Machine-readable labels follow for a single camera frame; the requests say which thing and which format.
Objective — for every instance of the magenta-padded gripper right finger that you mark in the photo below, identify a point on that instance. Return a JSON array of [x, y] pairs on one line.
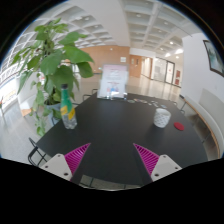
[[165, 166]]

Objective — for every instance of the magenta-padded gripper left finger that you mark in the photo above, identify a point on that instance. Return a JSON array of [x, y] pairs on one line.
[[56, 165]]

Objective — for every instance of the green-labelled clear drink bottle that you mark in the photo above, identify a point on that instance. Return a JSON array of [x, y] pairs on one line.
[[68, 115]]

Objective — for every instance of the flat round red coaster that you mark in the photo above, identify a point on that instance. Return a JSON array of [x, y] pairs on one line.
[[179, 126]]

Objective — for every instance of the white black-dotted cup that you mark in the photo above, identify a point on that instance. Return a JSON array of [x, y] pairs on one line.
[[162, 118]]

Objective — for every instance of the clear acrylic sign stand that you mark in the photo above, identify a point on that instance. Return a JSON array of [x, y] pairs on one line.
[[113, 80]]

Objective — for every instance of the large-leaved green potted plant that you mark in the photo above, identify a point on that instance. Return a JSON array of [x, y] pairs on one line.
[[50, 63]]

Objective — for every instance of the group of ceiling lights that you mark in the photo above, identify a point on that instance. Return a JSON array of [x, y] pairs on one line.
[[179, 51]]

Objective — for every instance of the wooden wall bench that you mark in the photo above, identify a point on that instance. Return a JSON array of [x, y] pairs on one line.
[[213, 115]]

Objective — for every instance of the dark-framed wall picture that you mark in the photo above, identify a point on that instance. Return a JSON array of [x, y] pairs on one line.
[[214, 58]]

